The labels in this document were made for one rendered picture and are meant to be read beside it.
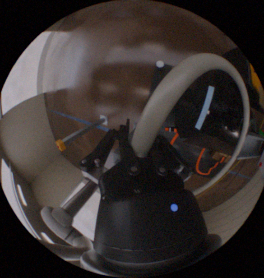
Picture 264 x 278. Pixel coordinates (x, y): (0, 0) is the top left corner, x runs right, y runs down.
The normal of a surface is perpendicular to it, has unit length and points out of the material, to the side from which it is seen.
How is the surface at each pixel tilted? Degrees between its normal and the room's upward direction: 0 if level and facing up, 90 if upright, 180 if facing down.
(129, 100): 0
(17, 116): 90
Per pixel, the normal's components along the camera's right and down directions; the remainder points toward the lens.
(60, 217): 0.56, -0.82
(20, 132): 0.93, 0.32
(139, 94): -0.35, 0.48
